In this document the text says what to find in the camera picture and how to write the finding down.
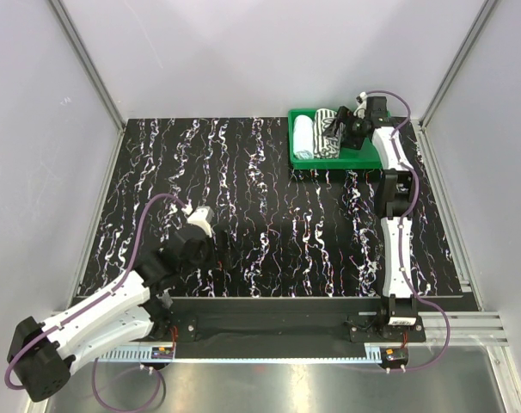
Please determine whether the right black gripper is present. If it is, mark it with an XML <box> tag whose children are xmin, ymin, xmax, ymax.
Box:
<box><xmin>320</xmin><ymin>107</ymin><xmax>365</xmax><ymax>151</ymax></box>

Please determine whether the green white striped towel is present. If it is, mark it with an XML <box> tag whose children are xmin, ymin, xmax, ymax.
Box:
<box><xmin>313</xmin><ymin>108</ymin><xmax>340</xmax><ymax>159</ymax></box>

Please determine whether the light blue towel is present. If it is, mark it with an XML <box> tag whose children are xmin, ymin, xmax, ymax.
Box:
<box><xmin>292</xmin><ymin>114</ymin><xmax>314</xmax><ymax>160</ymax></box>

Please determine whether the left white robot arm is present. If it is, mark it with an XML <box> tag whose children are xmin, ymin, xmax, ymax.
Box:
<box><xmin>5</xmin><ymin>224</ymin><xmax>238</xmax><ymax>402</ymax></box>

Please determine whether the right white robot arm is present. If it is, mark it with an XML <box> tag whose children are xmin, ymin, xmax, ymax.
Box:
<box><xmin>323</xmin><ymin>90</ymin><xmax>420</xmax><ymax>342</ymax></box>

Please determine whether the green plastic tray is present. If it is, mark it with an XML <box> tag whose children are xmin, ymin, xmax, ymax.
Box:
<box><xmin>288</xmin><ymin>108</ymin><xmax>382</xmax><ymax>170</ymax></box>

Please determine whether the black marble pattern mat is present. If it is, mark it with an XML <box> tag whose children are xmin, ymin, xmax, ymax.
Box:
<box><xmin>77</xmin><ymin>116</ymin><xmax>466</xmax><ymax>299</ymax></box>

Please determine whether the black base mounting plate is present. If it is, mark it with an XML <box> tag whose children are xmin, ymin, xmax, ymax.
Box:
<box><xmin>120</xmin><ymin>296</ymin><xmax>427</xmax><ymax>345</ymax></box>

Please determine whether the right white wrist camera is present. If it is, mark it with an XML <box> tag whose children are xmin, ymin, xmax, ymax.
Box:
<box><xmin>353</xmin><ymin>92</ymin><xmax>368</xmax><ymax>119</ymax></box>

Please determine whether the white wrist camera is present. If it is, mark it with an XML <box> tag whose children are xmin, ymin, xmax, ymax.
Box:
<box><xmin>186</xmin><ymin>206</ymin><xmax>214</xmax><ymax>237</ymax></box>
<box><xmin>353</xmin><ymin>92</ymin><xmax>368</xmax><ymax>119</ymax></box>

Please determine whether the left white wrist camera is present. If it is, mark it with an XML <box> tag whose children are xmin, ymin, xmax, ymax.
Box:
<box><xmin>186</xmin><ymin>206</ymin><xmax>214</xmax><ymax>237</ymax></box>

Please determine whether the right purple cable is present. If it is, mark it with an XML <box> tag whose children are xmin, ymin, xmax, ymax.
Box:
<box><xmin>359</xmin><ymin>89</ymin><xmax>451</xmax><ymax>373</ymax></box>

